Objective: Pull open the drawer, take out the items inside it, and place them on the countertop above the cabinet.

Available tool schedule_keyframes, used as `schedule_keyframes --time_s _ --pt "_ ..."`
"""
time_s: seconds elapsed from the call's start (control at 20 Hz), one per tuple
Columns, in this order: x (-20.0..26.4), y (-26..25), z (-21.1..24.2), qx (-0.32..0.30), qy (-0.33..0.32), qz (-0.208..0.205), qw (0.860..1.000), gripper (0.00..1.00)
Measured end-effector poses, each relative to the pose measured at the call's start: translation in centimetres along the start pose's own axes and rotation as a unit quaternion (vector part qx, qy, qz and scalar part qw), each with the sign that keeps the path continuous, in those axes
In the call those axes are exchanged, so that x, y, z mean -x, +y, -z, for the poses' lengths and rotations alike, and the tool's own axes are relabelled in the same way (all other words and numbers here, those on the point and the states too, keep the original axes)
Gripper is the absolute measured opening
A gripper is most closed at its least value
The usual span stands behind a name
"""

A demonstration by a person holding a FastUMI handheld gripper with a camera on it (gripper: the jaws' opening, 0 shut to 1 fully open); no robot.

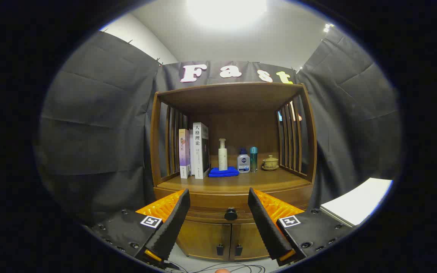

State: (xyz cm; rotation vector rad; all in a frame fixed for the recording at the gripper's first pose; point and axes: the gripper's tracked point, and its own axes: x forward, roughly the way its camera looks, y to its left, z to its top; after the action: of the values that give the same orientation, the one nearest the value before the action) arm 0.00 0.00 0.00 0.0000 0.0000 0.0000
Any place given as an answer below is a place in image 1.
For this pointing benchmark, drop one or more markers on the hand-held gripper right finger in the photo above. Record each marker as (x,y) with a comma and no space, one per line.
(266,227)

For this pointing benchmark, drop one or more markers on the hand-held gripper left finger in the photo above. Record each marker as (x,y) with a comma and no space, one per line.
(171,227)

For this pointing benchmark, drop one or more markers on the black drawer knob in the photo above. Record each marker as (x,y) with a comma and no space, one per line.
(230,214)

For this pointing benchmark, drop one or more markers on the brown wooden drawer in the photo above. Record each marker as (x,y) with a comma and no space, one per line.
(218,203)

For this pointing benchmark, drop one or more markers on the wooden cabinet door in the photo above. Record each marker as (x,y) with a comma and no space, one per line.
(247,239)
(203,239)

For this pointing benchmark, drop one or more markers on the brown wooden countertop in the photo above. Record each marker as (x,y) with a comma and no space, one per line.
(249,182)

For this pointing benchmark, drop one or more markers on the brown wooden cabinet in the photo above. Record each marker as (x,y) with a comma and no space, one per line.
(233,129)

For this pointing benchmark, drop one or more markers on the yellow lidded teacup with saucer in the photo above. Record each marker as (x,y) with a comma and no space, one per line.
(270,163)

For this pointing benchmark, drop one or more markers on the white bottle with blue cap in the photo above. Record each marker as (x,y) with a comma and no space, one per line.
(243,165)

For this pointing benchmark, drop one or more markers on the slim teal bottle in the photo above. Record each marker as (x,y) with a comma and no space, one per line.
(253,159)

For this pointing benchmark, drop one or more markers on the blue folded cloth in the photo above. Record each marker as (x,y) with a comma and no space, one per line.
(222,172)

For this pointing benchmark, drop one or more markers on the purple book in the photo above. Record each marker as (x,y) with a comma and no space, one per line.
(184,155)

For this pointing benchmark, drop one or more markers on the thick white book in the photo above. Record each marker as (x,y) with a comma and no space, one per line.
(197,151)

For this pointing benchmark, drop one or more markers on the white pump bottle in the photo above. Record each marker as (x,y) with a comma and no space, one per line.
(222,159)

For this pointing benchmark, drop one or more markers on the white table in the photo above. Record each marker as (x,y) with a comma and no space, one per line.
(359,201)

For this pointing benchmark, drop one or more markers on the black backdrop cloth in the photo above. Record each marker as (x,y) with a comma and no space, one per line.
(97,125)

